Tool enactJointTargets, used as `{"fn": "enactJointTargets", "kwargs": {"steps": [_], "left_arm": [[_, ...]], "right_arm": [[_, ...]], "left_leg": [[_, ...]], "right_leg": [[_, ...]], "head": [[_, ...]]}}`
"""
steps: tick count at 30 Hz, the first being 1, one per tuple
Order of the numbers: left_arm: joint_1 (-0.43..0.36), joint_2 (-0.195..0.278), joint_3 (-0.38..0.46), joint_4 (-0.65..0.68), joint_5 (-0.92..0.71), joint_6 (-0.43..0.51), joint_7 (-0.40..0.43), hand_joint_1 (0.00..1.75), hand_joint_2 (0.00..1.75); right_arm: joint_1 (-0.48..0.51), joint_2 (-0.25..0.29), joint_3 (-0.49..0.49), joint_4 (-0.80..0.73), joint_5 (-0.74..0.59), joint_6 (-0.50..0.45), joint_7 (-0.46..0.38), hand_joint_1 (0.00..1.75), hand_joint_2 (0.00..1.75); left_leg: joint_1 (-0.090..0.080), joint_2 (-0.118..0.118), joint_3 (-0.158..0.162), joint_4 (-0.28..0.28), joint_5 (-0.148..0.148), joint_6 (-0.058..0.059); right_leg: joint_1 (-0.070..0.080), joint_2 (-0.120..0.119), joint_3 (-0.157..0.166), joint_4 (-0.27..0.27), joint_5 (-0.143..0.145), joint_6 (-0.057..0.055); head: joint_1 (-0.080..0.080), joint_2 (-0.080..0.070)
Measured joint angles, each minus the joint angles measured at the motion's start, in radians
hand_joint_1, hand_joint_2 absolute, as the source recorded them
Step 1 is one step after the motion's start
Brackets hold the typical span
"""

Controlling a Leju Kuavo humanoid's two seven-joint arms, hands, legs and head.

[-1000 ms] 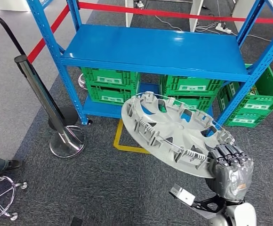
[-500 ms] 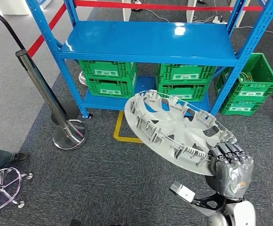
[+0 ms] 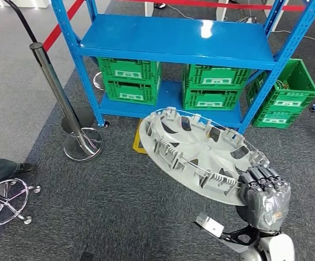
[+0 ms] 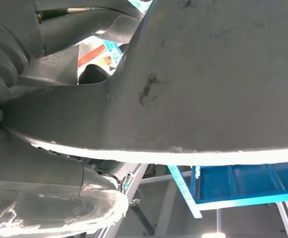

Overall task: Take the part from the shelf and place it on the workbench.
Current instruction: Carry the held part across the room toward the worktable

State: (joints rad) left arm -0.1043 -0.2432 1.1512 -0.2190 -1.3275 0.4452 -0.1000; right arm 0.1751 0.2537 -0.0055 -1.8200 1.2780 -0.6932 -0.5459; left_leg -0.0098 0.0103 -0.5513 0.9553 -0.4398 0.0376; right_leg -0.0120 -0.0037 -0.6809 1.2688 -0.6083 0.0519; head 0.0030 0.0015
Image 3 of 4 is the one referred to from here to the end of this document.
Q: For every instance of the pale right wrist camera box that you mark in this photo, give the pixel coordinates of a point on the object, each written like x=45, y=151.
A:
x=210, y=225

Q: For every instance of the white display plinth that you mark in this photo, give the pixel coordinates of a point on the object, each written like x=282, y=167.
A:
x=24, y=3

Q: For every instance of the black electronic device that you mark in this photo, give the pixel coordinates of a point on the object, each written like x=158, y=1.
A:
x=160, y=5

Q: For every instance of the person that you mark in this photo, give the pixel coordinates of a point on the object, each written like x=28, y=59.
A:
x=0, y=167

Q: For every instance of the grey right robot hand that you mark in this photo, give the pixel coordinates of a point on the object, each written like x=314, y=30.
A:
x=269, y=205

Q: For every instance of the black camera bracket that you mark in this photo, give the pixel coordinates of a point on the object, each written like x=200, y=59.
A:
x=239, y=237

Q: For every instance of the grey plastic wheel cover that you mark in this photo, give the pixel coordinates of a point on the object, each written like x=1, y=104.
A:
x=200, y=151

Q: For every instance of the black stool chrome base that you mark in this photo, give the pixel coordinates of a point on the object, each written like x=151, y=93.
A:
x=4, y=204

